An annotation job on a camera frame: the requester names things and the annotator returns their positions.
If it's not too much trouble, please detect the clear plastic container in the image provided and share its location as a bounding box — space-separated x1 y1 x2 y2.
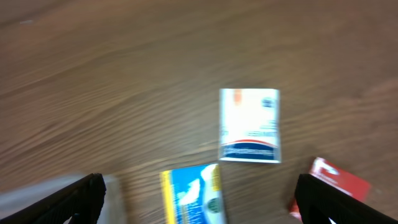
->
1 174 127 224

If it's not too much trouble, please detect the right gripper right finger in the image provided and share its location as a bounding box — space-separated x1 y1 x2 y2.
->
295 174 397 224

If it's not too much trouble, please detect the red medicine box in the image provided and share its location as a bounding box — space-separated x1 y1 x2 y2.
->
307 157 371 202

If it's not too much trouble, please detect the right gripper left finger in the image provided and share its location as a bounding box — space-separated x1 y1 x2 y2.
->
1 173 106 224

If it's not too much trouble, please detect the white Hansaplast plaster box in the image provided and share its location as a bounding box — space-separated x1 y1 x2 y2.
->
219 88 282 164

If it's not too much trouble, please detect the blue VapoDrops lozenge box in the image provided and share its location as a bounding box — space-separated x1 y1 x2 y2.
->
160 163 227 224

